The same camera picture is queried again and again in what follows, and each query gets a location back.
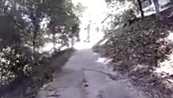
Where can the grey paved path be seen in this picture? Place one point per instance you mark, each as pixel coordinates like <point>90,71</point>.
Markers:
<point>78,73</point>

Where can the leaf-covered earth slope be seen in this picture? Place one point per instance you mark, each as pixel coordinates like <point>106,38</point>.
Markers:
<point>148,44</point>

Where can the wood of leafy trees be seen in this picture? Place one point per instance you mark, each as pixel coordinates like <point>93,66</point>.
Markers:
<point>20,29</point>

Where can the dark leaf-strewn verge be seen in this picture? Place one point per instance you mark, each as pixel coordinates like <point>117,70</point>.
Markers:
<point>27,92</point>

